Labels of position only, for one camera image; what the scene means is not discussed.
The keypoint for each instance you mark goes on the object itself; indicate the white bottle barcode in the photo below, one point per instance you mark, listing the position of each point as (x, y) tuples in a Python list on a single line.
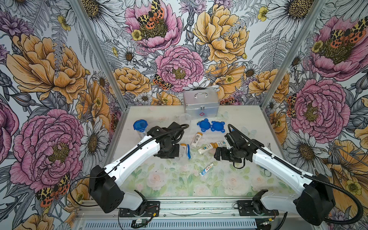
[(183, 150)]

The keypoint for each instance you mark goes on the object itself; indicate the clear plastic cup back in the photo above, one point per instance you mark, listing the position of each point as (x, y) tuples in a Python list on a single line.
[(185, 120)]

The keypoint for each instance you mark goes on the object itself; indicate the blue lid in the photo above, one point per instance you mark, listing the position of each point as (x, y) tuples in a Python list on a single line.
[(204, 125), (140, 125), (217, 126)]

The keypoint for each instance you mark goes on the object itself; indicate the silver metal first-aid case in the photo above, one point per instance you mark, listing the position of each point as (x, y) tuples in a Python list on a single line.
[(201, 103)]

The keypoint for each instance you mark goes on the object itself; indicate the clear plastic cup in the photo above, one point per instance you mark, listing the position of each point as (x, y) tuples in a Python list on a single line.
[(141, 133), (185, 120)]

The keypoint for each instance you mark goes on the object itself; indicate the blue toothbrush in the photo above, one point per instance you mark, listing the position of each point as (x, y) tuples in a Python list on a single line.
[(188, 153)]

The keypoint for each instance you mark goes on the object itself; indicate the white bottle lying sideways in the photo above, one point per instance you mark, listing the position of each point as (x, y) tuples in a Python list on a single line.
[(220, 144)]

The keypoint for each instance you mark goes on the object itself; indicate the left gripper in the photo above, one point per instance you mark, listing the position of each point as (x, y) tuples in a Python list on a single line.
[(173, 154)]

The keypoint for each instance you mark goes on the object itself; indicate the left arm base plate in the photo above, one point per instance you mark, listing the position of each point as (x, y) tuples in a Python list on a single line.
[(147, 209)]

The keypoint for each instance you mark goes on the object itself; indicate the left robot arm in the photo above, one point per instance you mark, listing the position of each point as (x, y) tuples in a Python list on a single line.
[(105, 186)]

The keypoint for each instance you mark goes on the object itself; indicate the white bottle back label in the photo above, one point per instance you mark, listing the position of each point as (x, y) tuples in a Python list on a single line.
[(196, 139)]

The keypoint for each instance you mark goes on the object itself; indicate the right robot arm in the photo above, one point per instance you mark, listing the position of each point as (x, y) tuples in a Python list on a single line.
[(313, 199)]

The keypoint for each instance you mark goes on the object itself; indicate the white bottle teal label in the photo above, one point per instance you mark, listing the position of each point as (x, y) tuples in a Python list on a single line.
[(207, 148)]

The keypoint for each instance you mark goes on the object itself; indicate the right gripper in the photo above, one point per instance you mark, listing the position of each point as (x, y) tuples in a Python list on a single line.
[(224, 156)]

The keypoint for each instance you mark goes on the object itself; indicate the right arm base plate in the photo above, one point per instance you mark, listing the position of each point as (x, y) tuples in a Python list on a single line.
[(252, 208)]

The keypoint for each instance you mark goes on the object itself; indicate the toothpaste tube front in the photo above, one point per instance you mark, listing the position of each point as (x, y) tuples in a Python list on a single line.
[(204, 171)]

